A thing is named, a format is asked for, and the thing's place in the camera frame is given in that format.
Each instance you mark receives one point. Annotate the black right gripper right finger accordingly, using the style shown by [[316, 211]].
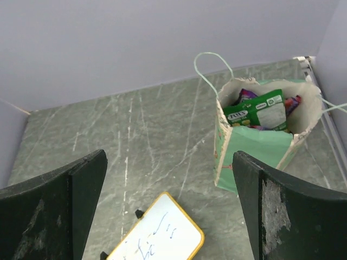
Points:
[[287, 217]]

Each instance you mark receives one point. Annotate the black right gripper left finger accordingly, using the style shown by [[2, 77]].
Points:
[[50, 216]]

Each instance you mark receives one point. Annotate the green Fox's spring tea candy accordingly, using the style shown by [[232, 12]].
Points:
[[266, 111]]

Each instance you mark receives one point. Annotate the small yellow-framed whiteboard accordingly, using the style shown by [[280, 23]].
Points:
[[163, 231]]

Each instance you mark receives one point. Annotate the purple Fox's berries candy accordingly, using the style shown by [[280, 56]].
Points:
[[244, 95]]

